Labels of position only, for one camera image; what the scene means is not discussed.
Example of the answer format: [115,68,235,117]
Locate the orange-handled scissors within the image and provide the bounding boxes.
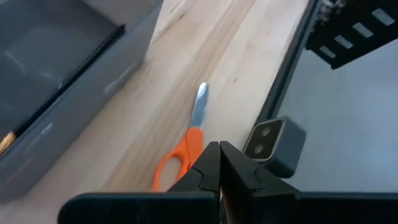
[152,81,210,193]

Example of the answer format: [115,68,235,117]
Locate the black slotted cable tray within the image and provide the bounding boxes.
[304,0,398,70]

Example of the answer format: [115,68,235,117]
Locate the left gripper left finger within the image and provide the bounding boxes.
[57,141,221,224]

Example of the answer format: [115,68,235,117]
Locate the grey table-level camera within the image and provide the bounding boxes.
[242,116,307,179]

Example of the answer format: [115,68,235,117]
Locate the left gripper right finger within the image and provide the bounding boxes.
[220,141,398,224]

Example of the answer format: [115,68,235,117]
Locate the smoke grey plastic bin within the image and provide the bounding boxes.
[0,0,164,203]

